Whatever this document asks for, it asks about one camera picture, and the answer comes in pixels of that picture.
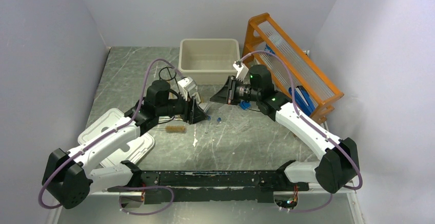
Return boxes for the blue white cup on shelf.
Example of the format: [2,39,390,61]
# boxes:
[264,44,275,54]

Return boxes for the clear test tube rack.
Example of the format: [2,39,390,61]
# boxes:
[218,105,251,133]

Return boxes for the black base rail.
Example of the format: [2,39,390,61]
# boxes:
[110,170,309,205]

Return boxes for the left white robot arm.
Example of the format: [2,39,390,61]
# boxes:
[38,77,207,209]

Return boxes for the black metal tripod stand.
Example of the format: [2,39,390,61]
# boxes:
[158,67,177,82]

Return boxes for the blue plastic scoop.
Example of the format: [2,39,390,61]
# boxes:
[239,100,251,110]

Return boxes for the blue folder on shelf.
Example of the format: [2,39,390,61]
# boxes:
[294,86,315,116]

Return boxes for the white powder bag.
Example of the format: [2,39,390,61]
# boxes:
[199,103,211,112]

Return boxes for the orange wooden shelf rack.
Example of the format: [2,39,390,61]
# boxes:
[242,13,344,124]

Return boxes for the brown test tube brush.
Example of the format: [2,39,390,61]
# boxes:
[152,125,187,133]

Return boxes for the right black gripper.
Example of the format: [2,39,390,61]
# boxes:
[210,75,261,105]

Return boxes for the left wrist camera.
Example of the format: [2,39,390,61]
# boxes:
[177,77,202,104]

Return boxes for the beige plastic bin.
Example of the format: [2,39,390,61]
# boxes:
[178,38,240,85]

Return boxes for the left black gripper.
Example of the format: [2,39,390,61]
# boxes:
[157,88,209,125]

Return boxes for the white bin lid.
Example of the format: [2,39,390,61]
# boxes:
[75,108,155,172]

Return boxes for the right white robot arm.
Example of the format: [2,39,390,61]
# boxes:
[210,65,361,194]

